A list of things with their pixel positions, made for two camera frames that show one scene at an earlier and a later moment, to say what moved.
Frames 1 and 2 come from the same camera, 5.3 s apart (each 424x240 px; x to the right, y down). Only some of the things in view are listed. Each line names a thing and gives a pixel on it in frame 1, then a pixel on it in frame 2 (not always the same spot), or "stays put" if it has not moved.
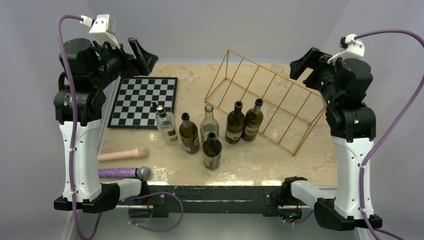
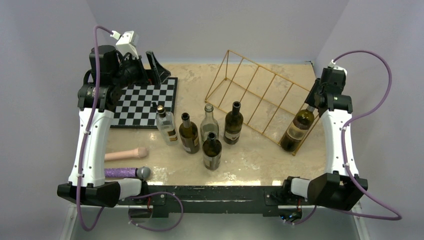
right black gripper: [299, 66] to [310, 99]
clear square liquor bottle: [165, 122] stays put
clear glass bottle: [209, 124] stays put
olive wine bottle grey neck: [254, 118] to [296, 132]
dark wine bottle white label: [235, 124] stays put
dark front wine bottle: [212, 151] stays put
